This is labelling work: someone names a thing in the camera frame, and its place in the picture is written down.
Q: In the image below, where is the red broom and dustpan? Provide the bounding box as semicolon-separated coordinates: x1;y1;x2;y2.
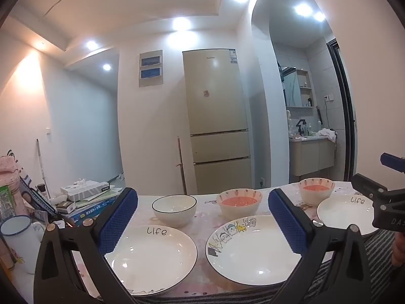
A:
175;136;188;196

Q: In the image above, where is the white bowl with dark rim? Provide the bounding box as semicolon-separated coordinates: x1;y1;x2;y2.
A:
152;194;197;228

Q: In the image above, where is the stack of books and boxes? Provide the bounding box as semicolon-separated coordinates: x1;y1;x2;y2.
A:
68;196;122;227

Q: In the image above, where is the wall niche shelf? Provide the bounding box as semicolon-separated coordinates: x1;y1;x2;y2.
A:
296;69;315;108

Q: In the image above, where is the blue patterned folder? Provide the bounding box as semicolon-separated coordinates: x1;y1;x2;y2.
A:
19;174;58;216

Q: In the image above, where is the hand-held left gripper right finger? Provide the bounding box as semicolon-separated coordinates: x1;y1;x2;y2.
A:
268;188;372;304

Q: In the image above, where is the white towel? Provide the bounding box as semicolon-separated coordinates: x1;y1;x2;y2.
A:
316;128;337;143

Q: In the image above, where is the person's right hand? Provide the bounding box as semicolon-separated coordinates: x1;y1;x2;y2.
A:
392;231;405;267

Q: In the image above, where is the pink cartoon printed tablecloth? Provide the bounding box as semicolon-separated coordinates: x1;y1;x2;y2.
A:
71;180;358;298

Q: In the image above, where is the green packet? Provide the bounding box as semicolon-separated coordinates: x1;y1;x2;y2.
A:
0;185;14;223

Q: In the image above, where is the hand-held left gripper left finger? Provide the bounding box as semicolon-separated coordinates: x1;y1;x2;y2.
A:
33;187;139;304

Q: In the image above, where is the white cartoon print plate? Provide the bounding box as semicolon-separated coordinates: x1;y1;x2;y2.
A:
206;215;302;286

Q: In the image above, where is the white green booklet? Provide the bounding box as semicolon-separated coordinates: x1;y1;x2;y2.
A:
76;187;125;204

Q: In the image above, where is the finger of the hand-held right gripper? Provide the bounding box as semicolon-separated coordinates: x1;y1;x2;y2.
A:
351;174;405;202
380;153;405;173

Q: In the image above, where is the black framed glass door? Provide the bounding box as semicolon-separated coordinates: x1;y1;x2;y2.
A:
327;38;356;184

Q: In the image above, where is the metal mop stick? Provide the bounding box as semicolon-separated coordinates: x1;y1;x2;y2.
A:
36;139;49;198

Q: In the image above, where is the white enamel mug blue rim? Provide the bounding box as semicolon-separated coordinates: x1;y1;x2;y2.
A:
0;215;45;274

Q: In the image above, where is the beige vanity cabinet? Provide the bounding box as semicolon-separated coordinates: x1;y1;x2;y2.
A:
289;136;336;177

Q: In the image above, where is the bathroom mirror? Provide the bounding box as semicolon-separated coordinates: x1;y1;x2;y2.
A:
280;68;301;106

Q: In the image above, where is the white plate with lettering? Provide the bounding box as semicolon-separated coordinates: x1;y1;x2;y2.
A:
104;225;198;296
316;194;380;236

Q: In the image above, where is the striped tissue box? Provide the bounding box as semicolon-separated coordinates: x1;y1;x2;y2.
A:
60;179;110;201

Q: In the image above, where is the pink bag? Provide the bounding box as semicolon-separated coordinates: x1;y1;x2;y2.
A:
0;156;21;197

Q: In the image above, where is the beige refrigerator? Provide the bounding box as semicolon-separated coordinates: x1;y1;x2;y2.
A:
182;48;254;195

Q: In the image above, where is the pink strawberry print bowl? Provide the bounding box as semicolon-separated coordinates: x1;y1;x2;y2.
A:
216;188;263;220
298;178;335;206

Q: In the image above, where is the grey electrical panel box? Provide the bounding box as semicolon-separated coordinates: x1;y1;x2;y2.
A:
138;50;163;87

